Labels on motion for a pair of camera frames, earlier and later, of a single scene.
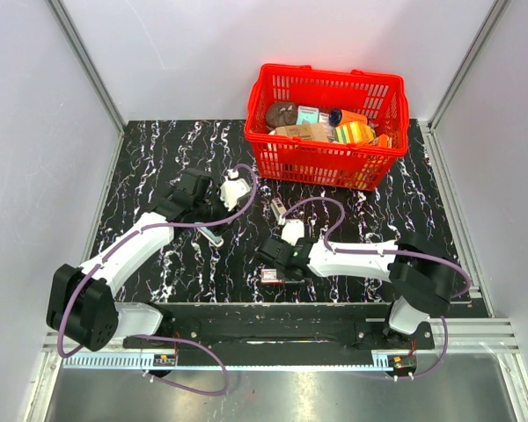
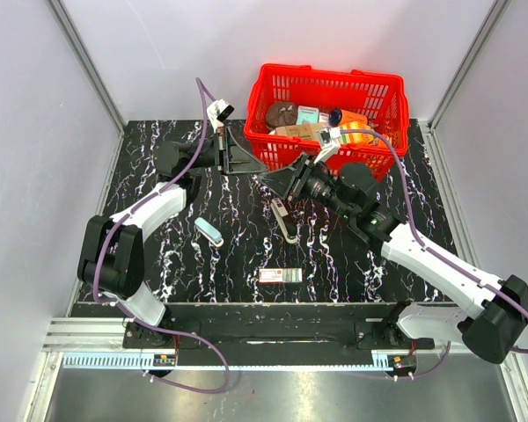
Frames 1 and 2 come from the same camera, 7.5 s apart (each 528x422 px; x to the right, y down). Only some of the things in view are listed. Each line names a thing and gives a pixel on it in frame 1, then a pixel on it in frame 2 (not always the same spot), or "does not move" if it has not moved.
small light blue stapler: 216,239 does not move
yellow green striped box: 354,133 does not move
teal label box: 307,115 does not move
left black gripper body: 210,209 to 219,149
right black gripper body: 281,275 to 316,183
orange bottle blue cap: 338,117 does not move
